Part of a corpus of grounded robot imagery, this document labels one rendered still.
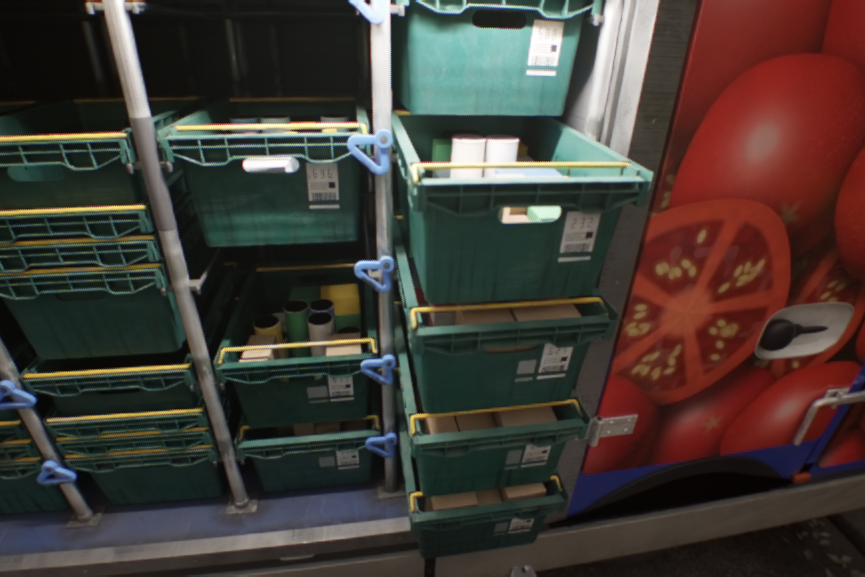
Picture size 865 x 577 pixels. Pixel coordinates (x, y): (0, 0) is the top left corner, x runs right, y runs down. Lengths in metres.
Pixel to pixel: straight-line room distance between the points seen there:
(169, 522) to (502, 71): 1.49
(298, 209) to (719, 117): 0.86
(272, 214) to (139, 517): 1.04
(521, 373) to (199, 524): 1.06
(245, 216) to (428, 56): 0.50
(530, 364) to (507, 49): 0.63
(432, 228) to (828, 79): 0.84
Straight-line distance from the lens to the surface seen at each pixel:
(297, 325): 1.46
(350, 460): 1.49
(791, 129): 1.19
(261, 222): 1.07
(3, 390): 1.45
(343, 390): 1.29
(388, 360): 1.17
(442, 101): 1.01
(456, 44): 1.00
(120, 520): 1.73
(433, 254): 0.79
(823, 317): 1.61
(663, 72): 0.98
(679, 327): 1.25
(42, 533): 1.82
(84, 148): 1.11
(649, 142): 1.00
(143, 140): 1.04
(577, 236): 0.86
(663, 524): 1.91
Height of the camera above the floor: 1.89
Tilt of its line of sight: 29 degrees down
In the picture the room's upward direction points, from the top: 2 degrees clockwise
